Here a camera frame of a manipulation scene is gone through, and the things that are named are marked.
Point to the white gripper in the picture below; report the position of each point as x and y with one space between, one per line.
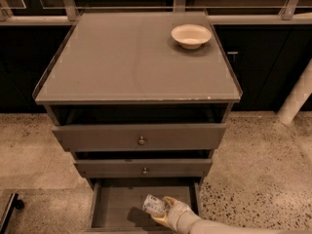
178 212

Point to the blue labelled plastic bottle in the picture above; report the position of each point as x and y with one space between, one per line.
154 206

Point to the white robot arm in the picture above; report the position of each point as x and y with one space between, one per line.
204 226

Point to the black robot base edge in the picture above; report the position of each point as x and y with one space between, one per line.
14 203

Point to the round middle drawer knob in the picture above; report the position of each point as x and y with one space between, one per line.
144 171

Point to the round drawer knob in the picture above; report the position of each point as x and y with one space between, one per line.
141 140
144 171

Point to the grey bottom drawer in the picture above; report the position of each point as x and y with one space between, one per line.
117 203

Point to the grey drawer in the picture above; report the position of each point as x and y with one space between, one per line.
133 168
117 203
80 138

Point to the round top drawer knob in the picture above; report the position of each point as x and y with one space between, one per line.
141 140

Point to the grey middle drawer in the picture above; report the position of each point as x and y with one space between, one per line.
133 168

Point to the grey drawer cabinet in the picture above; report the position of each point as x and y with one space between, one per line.
126 68

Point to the grey top drawer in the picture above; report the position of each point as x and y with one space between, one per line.
80 138

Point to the white bowl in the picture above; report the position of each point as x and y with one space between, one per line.
191 36

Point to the white pole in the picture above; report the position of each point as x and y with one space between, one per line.
299 94

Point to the metal shelf rail frame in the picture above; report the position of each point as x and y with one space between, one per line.
63 12

